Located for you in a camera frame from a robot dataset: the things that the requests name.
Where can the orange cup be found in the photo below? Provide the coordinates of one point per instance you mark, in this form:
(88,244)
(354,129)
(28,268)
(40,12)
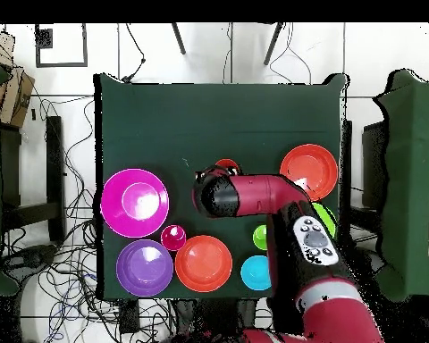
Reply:
(227,163)

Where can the green cup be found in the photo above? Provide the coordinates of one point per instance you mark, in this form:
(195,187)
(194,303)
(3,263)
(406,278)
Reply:
(260,237)

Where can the wide orange bowl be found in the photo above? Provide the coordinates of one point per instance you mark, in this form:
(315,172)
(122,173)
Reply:
(314,164)
(203,264)

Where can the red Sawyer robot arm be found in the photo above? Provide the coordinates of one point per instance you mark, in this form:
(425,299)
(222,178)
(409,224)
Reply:
(257,194)

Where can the dark green tablecloth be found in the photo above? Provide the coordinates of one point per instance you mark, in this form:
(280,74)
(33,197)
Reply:
(214,143)

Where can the crimson red cup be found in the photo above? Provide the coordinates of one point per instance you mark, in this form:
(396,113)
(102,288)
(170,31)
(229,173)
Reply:
(173,239)

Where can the small blue bowl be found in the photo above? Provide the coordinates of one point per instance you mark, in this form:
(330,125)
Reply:
(254,273)

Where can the large pink bowl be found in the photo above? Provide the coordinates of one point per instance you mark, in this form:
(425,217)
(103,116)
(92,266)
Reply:
(114,214)

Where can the green bowl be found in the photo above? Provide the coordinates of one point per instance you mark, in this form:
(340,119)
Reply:
(325,218)

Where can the purple bowl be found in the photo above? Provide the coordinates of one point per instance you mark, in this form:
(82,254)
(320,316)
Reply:
(144,271)

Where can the black power box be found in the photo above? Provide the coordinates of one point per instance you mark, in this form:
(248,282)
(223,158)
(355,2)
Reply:
(129,318)

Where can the cardboard box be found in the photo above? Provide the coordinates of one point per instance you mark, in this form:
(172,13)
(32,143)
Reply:
(16,96)

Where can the black camera tripod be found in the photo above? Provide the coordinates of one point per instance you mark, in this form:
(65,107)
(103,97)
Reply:
(180,43)

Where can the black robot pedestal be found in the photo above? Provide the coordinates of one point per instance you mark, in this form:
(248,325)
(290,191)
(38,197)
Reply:
(214,321)

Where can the black stand frame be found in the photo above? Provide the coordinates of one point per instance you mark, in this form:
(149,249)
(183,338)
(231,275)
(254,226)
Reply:
(55,160)
(373,160)

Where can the grey pedestal leg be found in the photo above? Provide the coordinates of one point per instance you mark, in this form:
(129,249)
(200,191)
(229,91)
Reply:
(28,259)

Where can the black square floor frame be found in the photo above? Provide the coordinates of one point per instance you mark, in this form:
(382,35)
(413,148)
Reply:
(44,37)

